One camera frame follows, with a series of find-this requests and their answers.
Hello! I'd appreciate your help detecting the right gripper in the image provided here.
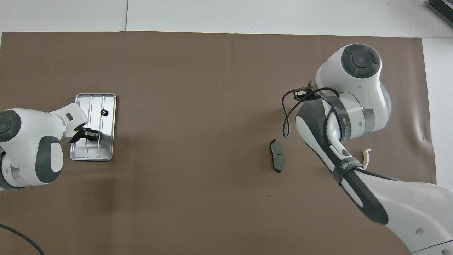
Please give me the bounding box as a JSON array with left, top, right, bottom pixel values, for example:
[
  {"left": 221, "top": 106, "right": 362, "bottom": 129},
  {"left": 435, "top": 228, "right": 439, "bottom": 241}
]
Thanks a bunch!
[{"left": 294, "top": 81, "right": 321, "bottom": 100}]

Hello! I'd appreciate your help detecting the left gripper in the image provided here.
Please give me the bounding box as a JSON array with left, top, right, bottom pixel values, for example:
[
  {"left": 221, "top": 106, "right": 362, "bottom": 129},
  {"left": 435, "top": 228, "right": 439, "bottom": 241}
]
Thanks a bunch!
[{"left": 71, "top": 124, "right": 101, "bottom": 143}]

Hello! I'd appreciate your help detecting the silver metal tray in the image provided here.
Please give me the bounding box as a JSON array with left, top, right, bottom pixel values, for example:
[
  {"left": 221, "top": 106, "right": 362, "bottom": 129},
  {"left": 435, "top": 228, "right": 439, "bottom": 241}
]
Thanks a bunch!
[{"left": 70, "top": 93, "right": 117, "bottom": 162}]

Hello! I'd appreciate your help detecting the dark grey brake pad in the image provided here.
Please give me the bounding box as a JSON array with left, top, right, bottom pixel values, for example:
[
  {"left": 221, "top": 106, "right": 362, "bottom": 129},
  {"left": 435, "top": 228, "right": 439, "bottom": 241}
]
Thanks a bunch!
[{"left": 269, "top": 139, "right": 285, "bottom": 174}]

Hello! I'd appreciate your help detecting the black stand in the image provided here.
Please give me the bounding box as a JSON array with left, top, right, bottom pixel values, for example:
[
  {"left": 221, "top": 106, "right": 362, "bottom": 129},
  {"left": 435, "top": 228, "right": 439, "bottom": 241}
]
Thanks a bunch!
[{"left": 426, "top": 0, "right": 453, "bottom": 27}]

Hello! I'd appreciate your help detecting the black cable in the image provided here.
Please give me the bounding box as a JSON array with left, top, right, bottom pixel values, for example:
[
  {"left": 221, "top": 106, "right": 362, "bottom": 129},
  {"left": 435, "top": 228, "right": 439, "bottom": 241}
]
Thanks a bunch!
[
  {"left": 0, "top": 223, "right": 45, "bottom": 255},
  {"left": 282, "top": 87, "right": 341, "bottom": 138}
]

